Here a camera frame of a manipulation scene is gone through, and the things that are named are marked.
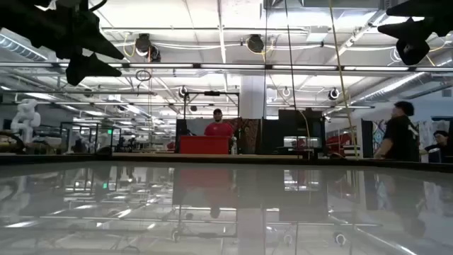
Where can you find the black metal table frame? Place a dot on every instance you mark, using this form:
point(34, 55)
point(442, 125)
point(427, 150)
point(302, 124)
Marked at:
point(70, 159)

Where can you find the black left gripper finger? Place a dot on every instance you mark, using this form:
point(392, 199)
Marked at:
point(83, 69)
point(99, 42)

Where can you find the person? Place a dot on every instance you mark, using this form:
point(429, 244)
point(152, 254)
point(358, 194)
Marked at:
point(218, 129)
point(401, 136)
point(440, 143)

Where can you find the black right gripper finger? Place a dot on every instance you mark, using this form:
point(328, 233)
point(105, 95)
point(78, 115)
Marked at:
point(412, 51)
point(414, 30)

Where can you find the red box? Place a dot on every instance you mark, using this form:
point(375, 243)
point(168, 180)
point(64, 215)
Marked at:
point(204, 145)

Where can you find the black metal rig frame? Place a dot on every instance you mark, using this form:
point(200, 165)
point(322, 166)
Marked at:
point(211, 93)

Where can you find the black cabinet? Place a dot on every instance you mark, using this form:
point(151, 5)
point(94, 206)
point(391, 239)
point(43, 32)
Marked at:
point(301, 127)

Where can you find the white robot figure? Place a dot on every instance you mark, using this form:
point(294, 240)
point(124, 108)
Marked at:
point(26, 118)

